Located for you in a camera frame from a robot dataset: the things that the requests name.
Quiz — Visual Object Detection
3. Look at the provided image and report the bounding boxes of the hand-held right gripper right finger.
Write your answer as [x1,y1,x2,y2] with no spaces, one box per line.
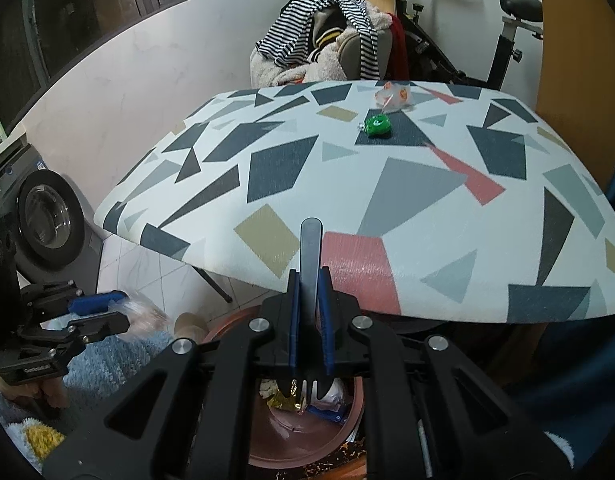
[320,266,574,480]

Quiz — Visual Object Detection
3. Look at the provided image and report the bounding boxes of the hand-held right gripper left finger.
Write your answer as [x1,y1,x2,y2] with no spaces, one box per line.
[42,269,301,480]

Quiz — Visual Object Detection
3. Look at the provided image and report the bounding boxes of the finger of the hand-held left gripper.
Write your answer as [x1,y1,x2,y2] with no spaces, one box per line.
[21,282,129,319]
[16,311,131,362]

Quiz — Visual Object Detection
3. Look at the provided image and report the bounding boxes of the white blue plastic packet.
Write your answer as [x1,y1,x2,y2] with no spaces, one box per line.
[307,379,351,424]

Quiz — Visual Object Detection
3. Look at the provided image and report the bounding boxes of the gold foil wrapper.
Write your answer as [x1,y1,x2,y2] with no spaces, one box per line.
[267,389,309,414]

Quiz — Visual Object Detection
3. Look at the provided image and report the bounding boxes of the brown plastic bin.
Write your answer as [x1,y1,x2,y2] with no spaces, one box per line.
[202,307,369,469]

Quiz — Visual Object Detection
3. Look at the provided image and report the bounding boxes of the person's left forearm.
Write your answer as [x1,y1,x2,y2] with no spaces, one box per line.
[0,327,179,441]

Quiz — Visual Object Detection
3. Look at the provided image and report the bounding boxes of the person's left hand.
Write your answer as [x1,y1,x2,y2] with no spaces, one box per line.
[0,367,70,411]

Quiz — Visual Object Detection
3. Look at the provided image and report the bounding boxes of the grey washing machine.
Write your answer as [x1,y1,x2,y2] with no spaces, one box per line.
[0,132,106,291]

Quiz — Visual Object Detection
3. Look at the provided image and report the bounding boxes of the person's foot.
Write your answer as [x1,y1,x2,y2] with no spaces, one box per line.
[174,312,209,344]

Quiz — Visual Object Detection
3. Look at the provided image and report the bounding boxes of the yellow white fuzzy cloth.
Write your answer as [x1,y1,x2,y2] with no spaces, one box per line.
[6,417,65,462]

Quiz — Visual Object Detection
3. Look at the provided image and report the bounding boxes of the dark patterned rug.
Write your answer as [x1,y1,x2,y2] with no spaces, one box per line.
[304,442,369,480]

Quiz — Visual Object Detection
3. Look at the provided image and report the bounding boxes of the geometric print ironing board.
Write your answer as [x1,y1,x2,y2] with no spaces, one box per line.
[93,80,615,325]

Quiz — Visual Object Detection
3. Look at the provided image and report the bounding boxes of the clear orange print wrapper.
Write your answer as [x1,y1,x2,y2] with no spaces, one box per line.
[374,80,414,112]

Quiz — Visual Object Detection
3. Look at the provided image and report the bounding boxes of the wooden chair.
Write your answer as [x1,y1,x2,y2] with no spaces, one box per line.
[332,0,399,84]

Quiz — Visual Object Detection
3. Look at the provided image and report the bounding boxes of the red cloth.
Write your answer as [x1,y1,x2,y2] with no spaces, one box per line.
[387,13,414,82]

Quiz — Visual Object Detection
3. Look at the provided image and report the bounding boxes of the dark jacket yellow stripes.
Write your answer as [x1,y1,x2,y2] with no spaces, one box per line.
[307,4,351,52]

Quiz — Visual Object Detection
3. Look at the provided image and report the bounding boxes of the striped shirt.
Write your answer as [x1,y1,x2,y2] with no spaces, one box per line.
[254,0,381,82]

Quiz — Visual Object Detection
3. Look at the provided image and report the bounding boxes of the black exercise bike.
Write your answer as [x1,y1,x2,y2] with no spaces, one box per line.
[367,0,547,89]

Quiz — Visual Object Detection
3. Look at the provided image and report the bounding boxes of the wooden door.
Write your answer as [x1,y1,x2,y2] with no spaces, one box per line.
[535,0,615,172]

